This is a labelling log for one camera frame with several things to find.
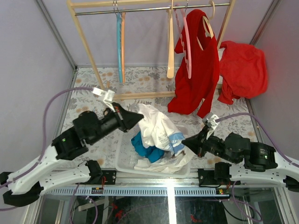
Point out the blue hanger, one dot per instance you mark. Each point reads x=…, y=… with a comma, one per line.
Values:
x=118, y=40

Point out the white plastic laundry basket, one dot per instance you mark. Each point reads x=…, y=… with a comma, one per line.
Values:
x=129, y=161

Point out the pink wavy hanger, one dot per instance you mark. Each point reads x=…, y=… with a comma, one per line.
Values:
x=185, y=40

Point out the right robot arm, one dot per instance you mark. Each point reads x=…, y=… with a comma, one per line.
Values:
x=242, y=161

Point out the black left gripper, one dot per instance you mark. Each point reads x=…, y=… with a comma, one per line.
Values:
x=130, y=119

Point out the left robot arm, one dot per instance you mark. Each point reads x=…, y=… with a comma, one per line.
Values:
x=26, y=185

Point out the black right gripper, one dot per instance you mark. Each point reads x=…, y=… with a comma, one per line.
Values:
x=196, y=143

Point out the orange hanger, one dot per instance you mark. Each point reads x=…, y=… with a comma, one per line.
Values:
x=123, y=46

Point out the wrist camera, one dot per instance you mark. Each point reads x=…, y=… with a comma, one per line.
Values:
x=210, y=123
x=106, y=97

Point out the beige wooden hanger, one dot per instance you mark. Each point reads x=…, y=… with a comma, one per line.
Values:
x=170, y=71

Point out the white t shirt blue print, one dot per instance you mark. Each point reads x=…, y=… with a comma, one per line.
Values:
x=158, y=130

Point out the aluminium rail with cable duct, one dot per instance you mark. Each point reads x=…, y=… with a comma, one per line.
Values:
x=194, y=184

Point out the red cloth pile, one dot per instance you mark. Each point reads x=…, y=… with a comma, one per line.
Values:
x=244, y=72

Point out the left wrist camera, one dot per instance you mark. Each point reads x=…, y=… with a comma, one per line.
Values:
x=106, y=97

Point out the red t shirt on hanger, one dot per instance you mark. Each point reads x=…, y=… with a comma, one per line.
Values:
x=197, y=92

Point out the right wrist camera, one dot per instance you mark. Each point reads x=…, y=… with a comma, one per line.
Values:
x=210, y=123

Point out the wooden clothes rack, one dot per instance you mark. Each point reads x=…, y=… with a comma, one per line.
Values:
x=146, y=27

